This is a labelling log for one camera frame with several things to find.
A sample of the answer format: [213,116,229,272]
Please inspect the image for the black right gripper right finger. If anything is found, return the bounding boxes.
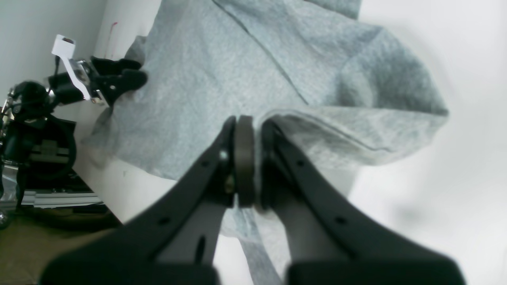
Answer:
[261,119,465,285]

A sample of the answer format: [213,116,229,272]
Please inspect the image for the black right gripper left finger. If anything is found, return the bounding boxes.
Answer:
[39,116,253,285]

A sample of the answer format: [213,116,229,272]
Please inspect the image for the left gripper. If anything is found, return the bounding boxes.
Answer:
[8,57,147,119]

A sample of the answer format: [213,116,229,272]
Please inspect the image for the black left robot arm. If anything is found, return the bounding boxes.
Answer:
[1,57,148,211]

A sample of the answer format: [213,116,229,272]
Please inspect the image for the grey T-shirt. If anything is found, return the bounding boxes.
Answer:
[81,0,450,285]

